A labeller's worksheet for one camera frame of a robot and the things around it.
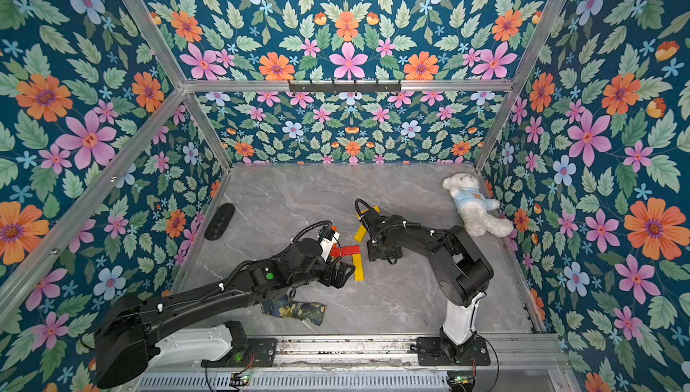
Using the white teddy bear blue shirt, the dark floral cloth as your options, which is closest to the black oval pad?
the dark floral cloth

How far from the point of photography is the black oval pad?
0.98 meters

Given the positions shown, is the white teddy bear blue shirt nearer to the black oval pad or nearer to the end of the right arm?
the end of the right arm

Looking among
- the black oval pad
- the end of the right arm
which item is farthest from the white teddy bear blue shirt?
the black oval pad

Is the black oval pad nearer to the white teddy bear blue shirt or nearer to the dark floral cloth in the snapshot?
the dark floral cloth
